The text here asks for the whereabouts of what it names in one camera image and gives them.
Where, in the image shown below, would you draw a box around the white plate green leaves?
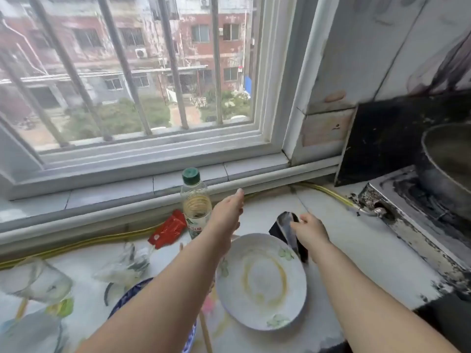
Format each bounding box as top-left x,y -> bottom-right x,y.
215,233 -> 308,331

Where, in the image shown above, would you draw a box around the person's left forearm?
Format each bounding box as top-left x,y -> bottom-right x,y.
75,231 -> 236,353

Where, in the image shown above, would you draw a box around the person's right hand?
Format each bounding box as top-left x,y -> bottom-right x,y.
290,212 -> 331,260

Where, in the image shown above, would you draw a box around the person's left hand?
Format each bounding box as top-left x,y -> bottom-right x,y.
201,188 -> 245,258

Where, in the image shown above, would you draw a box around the white window frame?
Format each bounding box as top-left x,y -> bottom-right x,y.
0,0 -> 343,201

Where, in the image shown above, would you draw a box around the blue patterned bowl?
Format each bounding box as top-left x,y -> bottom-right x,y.
106,277 -> 198,353

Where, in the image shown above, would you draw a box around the steel gas stove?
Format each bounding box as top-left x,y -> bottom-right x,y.
355,165 -> 471,291

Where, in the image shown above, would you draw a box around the metal hose connector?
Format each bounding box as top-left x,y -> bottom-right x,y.
355,203 -> 387,218

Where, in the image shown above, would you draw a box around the dark metal wok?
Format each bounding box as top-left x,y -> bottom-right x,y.
418,123 -> 471,221

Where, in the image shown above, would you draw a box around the long yellow gas hose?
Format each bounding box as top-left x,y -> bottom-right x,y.
0,181 -> 360,271

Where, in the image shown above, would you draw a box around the black wrapper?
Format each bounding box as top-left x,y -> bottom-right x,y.
268,211 -> 309,263

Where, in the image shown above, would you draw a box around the long white horizontal pipe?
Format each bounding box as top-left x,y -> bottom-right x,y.
0,156 -> 343,254

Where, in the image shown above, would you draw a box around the clear drinking glass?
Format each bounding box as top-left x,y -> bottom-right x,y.
0,256 -> 74,305

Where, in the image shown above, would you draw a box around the person's right forearm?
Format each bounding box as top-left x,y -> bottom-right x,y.
307,238 -> 461,353

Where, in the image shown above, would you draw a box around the red snack wrapper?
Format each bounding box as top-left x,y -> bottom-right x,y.
148,210 -> 187,251

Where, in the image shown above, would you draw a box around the clear bottle green cap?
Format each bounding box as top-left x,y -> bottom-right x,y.
180,168 -> 213,240

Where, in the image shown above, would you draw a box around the grey window security bars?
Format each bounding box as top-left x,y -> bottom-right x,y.
0,0 -> 225,148

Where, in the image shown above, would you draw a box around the bundle of wooden chopsticks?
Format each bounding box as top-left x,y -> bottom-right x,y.
14,297 -> 29,320
198,310 -> 214,353

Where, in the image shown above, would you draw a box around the black splash board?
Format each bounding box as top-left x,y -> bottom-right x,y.
335,90 -> 471,188

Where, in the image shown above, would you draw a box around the red brick apartment building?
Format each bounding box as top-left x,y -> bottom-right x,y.
0,0 -> 258,144

